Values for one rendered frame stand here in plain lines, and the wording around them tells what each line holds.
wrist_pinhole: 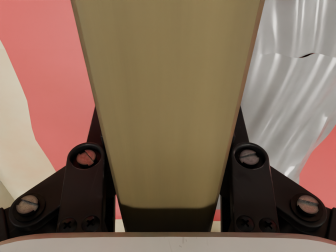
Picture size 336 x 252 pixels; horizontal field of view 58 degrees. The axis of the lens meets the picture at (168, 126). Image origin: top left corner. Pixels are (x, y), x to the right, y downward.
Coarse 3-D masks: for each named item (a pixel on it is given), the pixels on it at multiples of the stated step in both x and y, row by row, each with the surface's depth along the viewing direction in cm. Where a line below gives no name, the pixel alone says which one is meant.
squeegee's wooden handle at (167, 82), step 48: (96, 0) 4; (144, 0) 4; (192, 0) 4; (240, 0) 4; (96, 48) 5; (144, 48) 5; (192, 48) 5; (240, 48) 5; (96, 96) 6; (144, 96) 5; (192, 96) 5; (240, 96) 6; (144, 144) 6; (192, 144) 6; (144, 192) 8; (192, 192) 8
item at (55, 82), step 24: (24, 72) 18; (48, 72) 18; (72, 72) 18; (48, 96) 19; (72, 96) 19; (48, 120) 21; (72, 120) 21; (48, 144) 23; (72, 144) 23; (312, 168) 25; (312, 192) 27; (120, 216) 31; (216, 216) 31
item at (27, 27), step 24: (0, 0) 15; (24, 0) 15; (48, 0) 15; (0, 24) 16; (24, 24) 16; (48, 24) 16; (72, 24) 16; (24, 48) 17; (48, 48) 17; (72, 48) 17
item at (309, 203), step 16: (240, 112) 12; (240, 128) 11; (224, 176) 10; (272, 176) 10; (224, 192) 11; (288, 192) 9; (304, 192) 9; (288, 208) 9; (304, 208) 9; (320, 208) 9; (304, 224) 9; (320, 224) 9
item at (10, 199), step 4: (0, 184) 26; (0, 188) 26; (4, 188) 27; (0, 192) 26; (4, 192) 27; (8, 192) 27; (0, 196) 26; (4, 196) 27; (8, 196) 27; (0, 200) 26; (4, 200) 27; (8, 200) 27; (12, 200) 28; (0, 204) 26; (4, 204) 27; (8, 204) 27; (4, 208) 27
